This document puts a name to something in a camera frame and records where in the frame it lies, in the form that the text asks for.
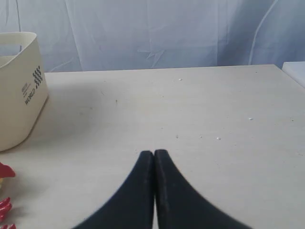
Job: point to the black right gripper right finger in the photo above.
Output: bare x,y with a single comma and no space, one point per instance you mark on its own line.
180,206

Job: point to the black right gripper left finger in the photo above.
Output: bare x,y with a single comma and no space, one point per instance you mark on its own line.
132,205

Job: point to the yellow rubber chicken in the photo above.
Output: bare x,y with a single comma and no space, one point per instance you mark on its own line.
6,174

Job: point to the cream bin marked X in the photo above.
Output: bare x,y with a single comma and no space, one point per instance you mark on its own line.
23,88

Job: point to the blue backdrop cloth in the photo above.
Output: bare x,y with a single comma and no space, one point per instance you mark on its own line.
100,35

